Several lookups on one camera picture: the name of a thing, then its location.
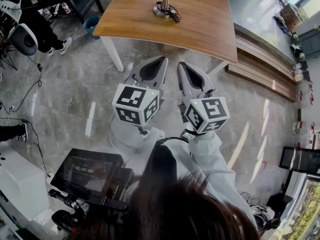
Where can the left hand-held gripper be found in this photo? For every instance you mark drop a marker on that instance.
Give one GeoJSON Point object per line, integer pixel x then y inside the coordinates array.
{"type": "Point", "coordinates": [130, 97]}

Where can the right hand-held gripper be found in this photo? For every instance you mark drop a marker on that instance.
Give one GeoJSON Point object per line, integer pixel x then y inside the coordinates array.
{"type": "Point", "coordinates": [215, 109]}

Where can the person's right forearm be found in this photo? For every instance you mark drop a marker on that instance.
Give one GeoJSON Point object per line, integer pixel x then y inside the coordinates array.
{"type": "Point", "coordinates": [210, 154]}

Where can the person's left forearm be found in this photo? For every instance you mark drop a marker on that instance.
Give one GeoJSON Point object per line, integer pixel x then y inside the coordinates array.
{"type": "Point", "coordinates": [130, 136]}

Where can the round wooden table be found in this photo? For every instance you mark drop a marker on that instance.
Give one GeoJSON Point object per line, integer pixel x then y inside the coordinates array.
{"type": "Point", "coordinates": [200, 21]}

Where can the wooden slatted bench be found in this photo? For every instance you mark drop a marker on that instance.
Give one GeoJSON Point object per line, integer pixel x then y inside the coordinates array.
{"type": "Point", "coordinates": [262, 66]}

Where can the teal waste bin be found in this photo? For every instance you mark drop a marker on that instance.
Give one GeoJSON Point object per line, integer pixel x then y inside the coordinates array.
{"type": "Point", "coordinates": [90, 25]}

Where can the plastic bottle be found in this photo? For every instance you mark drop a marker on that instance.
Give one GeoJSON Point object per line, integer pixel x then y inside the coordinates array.
{"type": "Point", "coordinates": [47, 13]}
{"type": "Point", "coordinates": [66, 8]}

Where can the person's light grey jacket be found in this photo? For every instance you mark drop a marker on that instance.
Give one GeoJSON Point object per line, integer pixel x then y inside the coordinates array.
{"type": "Point", "coordinates": [225, 184]}

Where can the black monitor screen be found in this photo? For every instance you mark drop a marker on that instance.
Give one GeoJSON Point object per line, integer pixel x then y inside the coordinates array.
{"type": "Point", "coordinates": [87, 174]}

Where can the white round device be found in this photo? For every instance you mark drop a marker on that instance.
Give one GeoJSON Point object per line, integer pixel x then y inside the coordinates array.
{"type": "Point", "coordinates": [23, 39]}

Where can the black standing display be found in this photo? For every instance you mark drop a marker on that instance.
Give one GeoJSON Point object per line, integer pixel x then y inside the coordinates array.
{"type": "Point", "coordinates": [300, 160]}

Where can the white cabinet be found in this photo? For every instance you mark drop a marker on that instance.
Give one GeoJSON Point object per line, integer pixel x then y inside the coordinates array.
{"type": "Point", "coordinates": [22, 181]}

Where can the black frame table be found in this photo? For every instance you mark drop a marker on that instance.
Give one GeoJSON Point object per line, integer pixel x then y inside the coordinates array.
{"type": "Point", "coordinates": [75, 4]}

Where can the black monitor mount rig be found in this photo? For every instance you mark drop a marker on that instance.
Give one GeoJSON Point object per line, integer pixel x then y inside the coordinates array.
{"type": "Point", "coordinates": [120, 184]}

